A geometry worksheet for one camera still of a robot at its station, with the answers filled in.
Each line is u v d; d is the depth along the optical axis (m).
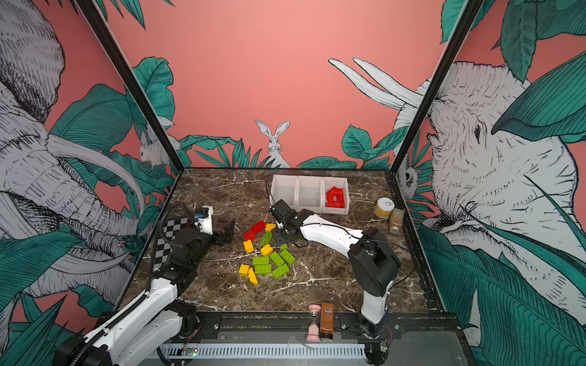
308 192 1.11
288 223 0.66
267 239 0.93
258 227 0.96
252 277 0.83
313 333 0.71
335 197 1.08
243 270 0.84
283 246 0.93
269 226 0.96
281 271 0.86
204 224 0.70
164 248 0.88
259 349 0.78
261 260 0.88
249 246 0.91
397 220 0.97
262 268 0.86
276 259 0.89
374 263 0.47
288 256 0.90
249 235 0.94
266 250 0.90
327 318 0.73
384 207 1.01
